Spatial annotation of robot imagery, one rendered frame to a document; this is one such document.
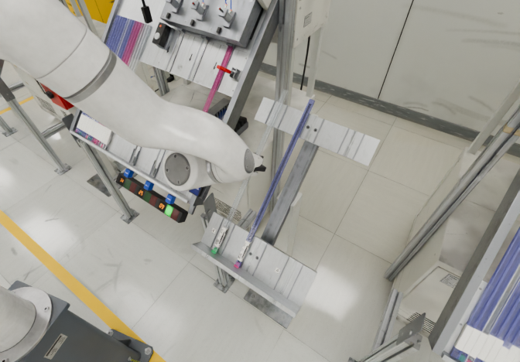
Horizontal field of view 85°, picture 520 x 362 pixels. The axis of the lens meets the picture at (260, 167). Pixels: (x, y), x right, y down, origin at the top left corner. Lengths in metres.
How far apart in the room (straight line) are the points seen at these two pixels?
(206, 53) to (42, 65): 0.71
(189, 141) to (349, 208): 1.55
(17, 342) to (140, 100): 0.72
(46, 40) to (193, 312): 1.38
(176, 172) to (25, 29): 0.29
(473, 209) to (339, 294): 0.74
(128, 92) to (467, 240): 1.12
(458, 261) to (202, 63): 1.07
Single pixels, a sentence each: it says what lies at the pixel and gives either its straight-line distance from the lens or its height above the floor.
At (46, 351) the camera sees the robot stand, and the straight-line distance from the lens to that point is 1.05.
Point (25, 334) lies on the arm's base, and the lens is 0.99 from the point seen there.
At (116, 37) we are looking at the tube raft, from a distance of 1.37.
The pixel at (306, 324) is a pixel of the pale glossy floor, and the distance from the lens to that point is 1.57.
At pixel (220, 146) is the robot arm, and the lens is 0.47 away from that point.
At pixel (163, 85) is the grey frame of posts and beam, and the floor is 0.67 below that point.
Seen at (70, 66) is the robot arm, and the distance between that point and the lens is 0.41.
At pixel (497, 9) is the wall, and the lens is 2.39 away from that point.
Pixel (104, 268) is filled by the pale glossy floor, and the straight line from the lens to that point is 1.84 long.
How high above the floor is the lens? 1.51
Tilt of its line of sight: 47 degrees down
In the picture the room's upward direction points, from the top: straight up
